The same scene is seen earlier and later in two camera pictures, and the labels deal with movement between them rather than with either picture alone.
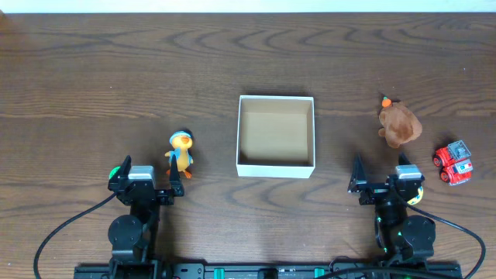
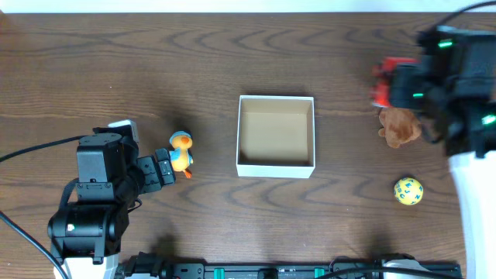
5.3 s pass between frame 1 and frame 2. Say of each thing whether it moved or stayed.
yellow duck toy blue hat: stayed
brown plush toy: stayed
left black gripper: moved
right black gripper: moved
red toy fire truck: moved
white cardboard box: stayed
